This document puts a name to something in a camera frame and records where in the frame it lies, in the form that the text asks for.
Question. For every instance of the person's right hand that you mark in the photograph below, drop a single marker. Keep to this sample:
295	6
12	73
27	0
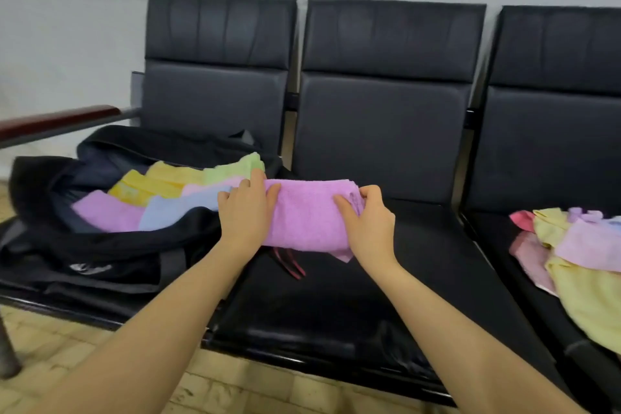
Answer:
371	234

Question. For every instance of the person's left hand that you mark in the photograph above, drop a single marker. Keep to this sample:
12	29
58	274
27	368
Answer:
245	222

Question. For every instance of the person's left middle finger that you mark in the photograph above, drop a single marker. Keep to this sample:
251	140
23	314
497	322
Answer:
244	189

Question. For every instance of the person's left thumb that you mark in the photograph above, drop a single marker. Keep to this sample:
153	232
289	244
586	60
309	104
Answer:
273	198

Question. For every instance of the person's left little finger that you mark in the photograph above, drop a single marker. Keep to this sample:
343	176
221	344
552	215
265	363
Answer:
222	200

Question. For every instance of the person's right thumb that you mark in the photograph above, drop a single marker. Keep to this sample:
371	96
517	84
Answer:
345	209

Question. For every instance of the person's right forearm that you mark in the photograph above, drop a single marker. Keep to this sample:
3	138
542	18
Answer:
461	345

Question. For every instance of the person's left forearm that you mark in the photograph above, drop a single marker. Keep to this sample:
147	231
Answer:
155	336

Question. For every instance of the folded pink towel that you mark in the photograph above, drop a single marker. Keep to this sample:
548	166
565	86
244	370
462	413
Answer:
211	185

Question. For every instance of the folded light green towel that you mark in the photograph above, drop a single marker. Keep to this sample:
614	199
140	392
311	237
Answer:
233	168

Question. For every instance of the folded light blue towel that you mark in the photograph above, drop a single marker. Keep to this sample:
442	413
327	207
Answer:
174	210

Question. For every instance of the folded pale yellow towel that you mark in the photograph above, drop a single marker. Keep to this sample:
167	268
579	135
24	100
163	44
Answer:
177	173

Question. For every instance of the black padded bench chair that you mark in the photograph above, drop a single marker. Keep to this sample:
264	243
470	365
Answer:
388	127
218	64
548	137

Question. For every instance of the folded lilac towel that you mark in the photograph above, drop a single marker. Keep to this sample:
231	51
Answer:
109	212

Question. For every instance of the black duffel bag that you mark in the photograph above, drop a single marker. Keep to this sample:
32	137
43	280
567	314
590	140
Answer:
121	253

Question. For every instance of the crumpled bright pink towel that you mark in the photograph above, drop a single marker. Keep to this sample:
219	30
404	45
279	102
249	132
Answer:
523	220

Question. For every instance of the brown wooden armrest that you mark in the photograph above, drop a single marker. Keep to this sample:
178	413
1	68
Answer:
58	121

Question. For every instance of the crumpled pale pink towel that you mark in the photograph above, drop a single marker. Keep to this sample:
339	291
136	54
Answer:
533	261

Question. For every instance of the small crumpled purple towel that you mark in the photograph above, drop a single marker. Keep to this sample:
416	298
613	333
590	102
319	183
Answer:
584	214

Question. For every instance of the crumpled lilac towel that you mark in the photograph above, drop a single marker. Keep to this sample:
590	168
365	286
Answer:
592	244

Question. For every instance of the crumpled large yellow towel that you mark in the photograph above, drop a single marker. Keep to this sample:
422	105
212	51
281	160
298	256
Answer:
589	297

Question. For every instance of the grey metal bench leg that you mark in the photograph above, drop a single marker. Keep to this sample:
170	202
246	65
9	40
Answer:
8	350

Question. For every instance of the crumpled light blue towel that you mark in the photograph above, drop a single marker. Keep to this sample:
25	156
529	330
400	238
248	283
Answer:
615	224

